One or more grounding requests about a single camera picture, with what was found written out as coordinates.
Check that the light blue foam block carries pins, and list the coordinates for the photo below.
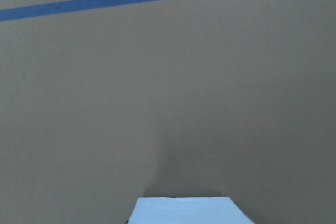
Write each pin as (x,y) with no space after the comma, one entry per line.
(187,210)

